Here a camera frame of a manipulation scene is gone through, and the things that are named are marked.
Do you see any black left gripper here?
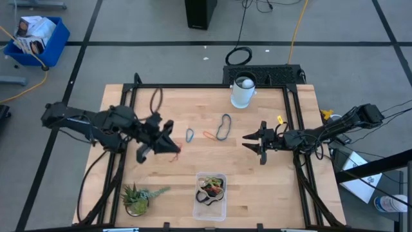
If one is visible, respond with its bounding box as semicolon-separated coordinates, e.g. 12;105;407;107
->
136;111;182;164

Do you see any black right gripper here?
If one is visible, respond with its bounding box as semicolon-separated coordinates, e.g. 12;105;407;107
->
241;121;286;166

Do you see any dark red rubber band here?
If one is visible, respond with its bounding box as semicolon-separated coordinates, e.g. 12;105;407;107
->
205;182;225;198

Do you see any small orange rubber band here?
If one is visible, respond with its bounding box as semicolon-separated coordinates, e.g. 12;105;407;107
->
202;130;218;142

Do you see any clear plastic bin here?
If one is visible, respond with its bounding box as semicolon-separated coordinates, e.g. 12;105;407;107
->
192;171;228;222

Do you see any pale blue cylindrical cup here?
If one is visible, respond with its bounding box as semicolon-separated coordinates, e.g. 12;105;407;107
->
229;70;258;110

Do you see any potted succulent plant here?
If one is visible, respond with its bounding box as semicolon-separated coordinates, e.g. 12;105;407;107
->
120;182;171;217

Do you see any black power adapter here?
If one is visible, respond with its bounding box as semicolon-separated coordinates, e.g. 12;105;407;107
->
334;133;352;145

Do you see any white flat box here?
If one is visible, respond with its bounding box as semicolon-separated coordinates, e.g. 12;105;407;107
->
340;151;383;204

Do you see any black metal bar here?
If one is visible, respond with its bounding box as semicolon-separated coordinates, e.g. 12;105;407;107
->
334;149;412;184

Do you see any black tower box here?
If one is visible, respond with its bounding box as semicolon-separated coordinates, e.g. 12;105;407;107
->
184;0;218;31

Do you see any blue plastic crate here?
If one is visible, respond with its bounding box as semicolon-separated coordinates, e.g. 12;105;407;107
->
3;15;71;68

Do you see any white bottle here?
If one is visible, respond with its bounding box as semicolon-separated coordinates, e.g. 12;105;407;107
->
373;194;409;213

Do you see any white printed carton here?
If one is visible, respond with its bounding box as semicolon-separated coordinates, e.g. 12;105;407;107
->
15;36;46;55
16;15;44;37

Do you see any gray metal floor foot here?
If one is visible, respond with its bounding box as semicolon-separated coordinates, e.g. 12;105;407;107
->
0;75;29;87
8;0;68;10

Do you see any black equipment base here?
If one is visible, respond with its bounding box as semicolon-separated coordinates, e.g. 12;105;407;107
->
0;104;13;133

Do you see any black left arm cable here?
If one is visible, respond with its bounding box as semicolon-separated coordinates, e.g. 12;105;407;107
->
141;87;164;122

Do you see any black coiled cable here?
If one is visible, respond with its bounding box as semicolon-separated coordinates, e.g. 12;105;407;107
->
225;0;254;66

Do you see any yellow cable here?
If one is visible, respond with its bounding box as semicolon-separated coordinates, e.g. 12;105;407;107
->
0;25;49;104
287;0;310;64

